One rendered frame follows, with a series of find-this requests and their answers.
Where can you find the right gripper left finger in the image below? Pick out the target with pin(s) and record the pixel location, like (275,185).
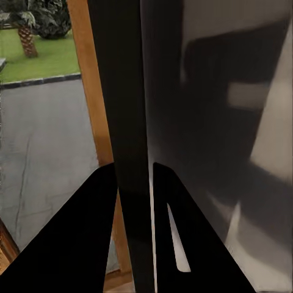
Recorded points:
(69,255)

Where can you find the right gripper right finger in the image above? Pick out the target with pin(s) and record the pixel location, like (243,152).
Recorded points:
(213,269)

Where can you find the poster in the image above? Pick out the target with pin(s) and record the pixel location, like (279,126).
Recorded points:
(117,35)

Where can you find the door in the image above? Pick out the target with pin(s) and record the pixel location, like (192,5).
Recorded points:
(53,126)

